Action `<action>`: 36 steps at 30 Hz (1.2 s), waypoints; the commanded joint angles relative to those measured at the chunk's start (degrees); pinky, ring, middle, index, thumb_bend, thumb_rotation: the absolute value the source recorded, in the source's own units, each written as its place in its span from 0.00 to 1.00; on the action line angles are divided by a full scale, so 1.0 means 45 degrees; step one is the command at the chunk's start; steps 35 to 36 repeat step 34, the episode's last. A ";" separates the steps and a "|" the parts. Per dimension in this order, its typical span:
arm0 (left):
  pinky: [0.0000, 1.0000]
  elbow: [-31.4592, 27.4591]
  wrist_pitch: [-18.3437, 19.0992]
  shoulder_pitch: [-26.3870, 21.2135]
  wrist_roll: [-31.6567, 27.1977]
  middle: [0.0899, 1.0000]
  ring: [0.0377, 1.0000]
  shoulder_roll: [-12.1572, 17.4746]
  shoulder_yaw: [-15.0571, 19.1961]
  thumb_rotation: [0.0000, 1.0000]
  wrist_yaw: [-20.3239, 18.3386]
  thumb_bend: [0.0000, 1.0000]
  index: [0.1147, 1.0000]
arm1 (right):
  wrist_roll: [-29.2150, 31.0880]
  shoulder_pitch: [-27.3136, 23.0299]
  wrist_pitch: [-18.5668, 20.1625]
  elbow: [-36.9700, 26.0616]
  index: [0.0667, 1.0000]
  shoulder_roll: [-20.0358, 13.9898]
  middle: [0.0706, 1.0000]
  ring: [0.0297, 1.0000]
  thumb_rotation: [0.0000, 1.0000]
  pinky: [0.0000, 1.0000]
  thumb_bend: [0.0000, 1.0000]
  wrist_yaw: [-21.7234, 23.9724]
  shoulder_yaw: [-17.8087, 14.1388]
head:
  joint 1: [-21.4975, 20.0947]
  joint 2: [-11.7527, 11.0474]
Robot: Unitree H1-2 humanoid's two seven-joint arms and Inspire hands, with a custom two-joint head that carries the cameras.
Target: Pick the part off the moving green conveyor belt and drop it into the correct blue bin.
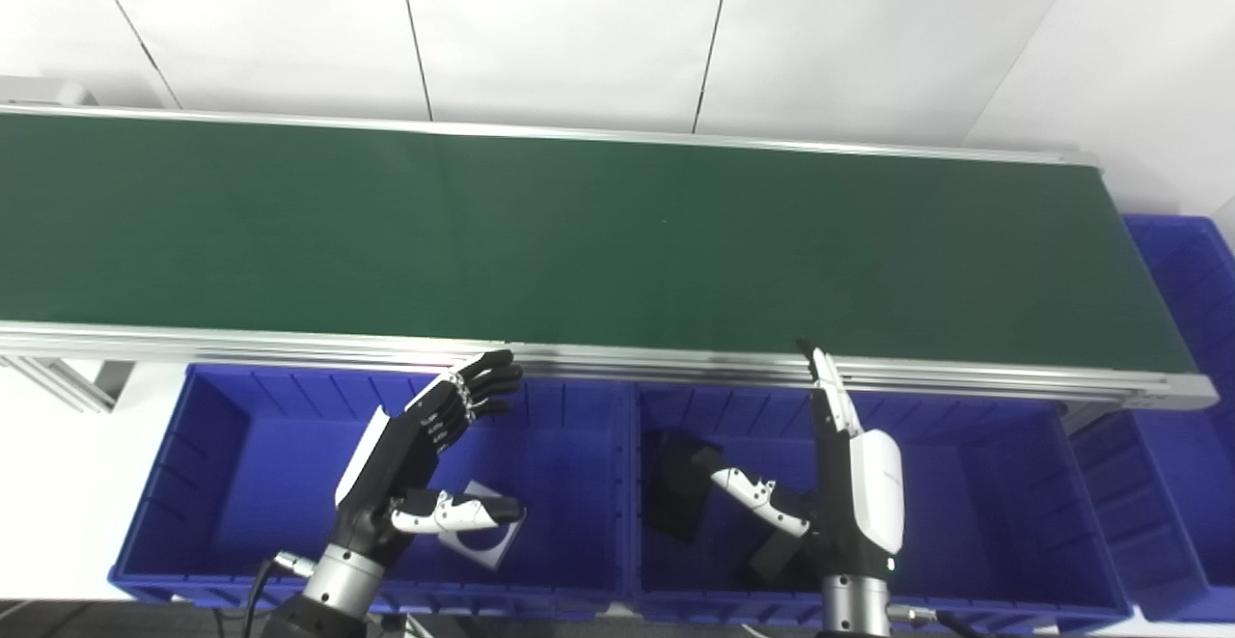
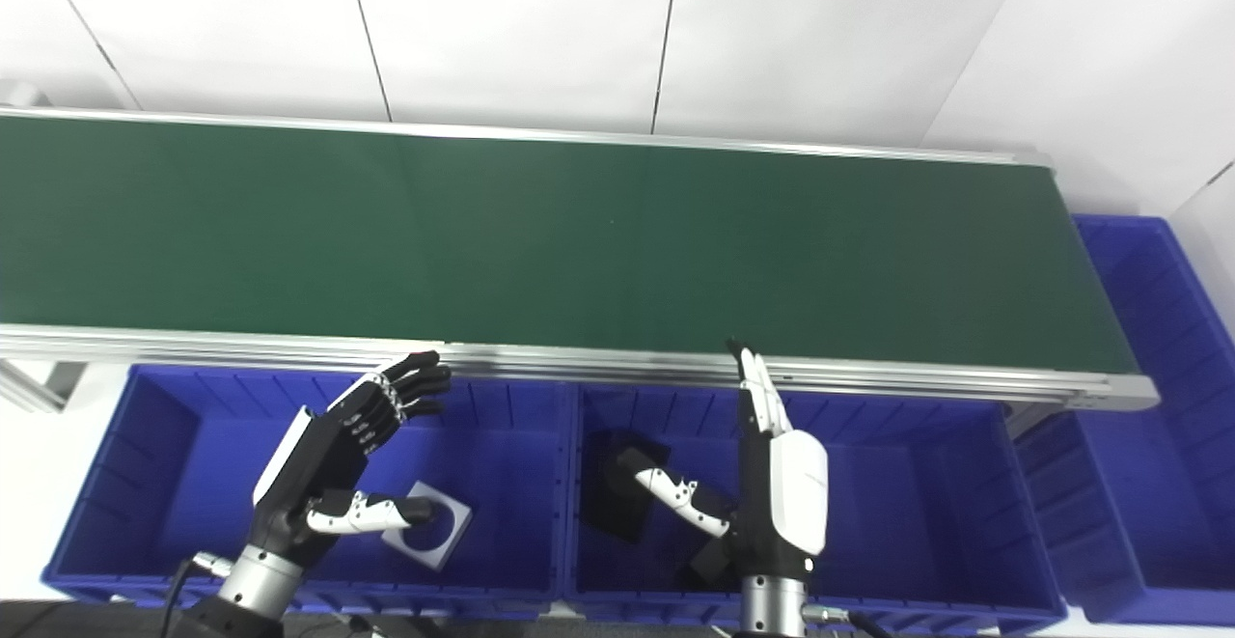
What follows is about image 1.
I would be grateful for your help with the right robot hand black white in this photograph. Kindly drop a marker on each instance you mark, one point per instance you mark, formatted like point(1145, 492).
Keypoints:
point(868, 503)

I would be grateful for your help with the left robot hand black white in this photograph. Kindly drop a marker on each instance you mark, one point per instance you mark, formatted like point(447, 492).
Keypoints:
point(396, 464)

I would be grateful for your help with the black cylinder-on-block part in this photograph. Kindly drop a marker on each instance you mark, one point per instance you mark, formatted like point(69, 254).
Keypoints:
point(777, 556)

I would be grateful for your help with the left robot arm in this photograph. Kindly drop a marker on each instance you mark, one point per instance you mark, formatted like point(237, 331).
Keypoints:
point(333, 595)

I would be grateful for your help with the grey square plate part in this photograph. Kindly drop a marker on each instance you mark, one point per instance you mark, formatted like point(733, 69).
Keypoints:
point(482, 546)

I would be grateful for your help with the blue plastic bin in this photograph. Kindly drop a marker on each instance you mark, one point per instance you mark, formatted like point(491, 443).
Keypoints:
point(260, 493)
point(994, 513)
point(1177, 426)

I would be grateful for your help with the green conveyor belt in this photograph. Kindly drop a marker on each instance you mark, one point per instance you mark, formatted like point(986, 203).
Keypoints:
point(289, 344)
point(627, 242)

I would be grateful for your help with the black block part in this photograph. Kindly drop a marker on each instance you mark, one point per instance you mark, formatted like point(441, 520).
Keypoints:
point(675, 488)

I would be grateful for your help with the aluminium conveyor support leg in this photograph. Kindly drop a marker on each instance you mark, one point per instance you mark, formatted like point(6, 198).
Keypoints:
point(58, 382)

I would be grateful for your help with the grey conveyor motor housing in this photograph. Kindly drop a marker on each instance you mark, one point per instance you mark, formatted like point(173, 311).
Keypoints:
point(39, 93)

